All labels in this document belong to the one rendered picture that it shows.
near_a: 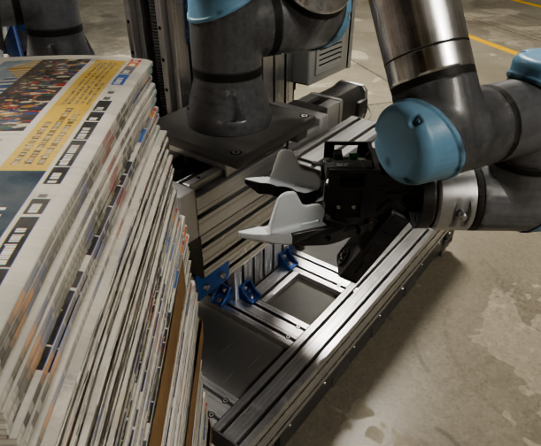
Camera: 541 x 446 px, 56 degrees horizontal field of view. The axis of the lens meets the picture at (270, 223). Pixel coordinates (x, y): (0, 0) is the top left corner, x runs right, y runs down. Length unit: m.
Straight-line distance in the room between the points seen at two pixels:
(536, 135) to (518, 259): 1.61
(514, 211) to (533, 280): 1.46
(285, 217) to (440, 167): 0.16
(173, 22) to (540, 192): 0.72
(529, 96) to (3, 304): 0.46
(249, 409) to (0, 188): 0.98
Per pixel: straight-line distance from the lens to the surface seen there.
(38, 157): 0.25
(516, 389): 1.64
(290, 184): 0.61
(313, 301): 1.43
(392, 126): 0.46
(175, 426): 0.57
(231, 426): 1.14
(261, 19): 0.84
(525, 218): 0.60
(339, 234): 0.54
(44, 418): 0.20
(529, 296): 1.97
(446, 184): 0.57
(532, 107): 0.52
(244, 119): 0.85
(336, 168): 0.53
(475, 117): 0.47
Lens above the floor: 1.16
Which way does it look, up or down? 33 degrees down
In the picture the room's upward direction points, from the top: straight up
